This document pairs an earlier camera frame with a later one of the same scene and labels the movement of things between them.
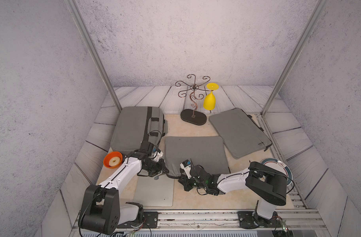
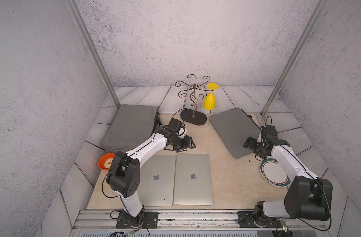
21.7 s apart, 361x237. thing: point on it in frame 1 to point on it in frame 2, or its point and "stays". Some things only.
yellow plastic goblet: (209, 99) stays
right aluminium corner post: (318, 9) stays
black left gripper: (162, 166) to (187, 144)
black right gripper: (185, 182) to (250, 143)
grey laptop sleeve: (240, 133) stays
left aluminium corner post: (92, 47) stays
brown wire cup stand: (193, 116) stays
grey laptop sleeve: (207, 151) to (132, 124)
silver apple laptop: (151, 192) stays
